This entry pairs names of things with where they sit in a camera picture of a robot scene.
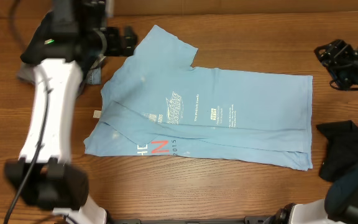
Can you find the folded black t-shirt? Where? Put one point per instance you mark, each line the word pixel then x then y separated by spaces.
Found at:
pixel 35 52

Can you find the light blue printed t-shirt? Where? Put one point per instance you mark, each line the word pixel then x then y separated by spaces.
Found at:
pixel 159 104

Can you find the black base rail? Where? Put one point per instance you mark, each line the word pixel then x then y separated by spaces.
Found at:
pixel 185 221

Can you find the folded blue denim garment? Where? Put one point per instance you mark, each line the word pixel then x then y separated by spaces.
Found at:
pixel 94 76

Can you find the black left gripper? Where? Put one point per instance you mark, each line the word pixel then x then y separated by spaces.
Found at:
pixel 117 49

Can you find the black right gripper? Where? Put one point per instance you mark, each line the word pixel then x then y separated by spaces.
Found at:
pixel 339 54

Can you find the folded grey garment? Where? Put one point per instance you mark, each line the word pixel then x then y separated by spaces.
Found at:
pixel 26 73

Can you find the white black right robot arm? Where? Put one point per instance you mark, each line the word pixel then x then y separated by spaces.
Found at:
pixel 340 204

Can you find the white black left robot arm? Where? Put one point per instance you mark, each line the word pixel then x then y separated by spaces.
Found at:
pixel 71 42

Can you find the crumpled black garment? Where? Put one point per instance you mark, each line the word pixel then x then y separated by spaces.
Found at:
pixel 341 151

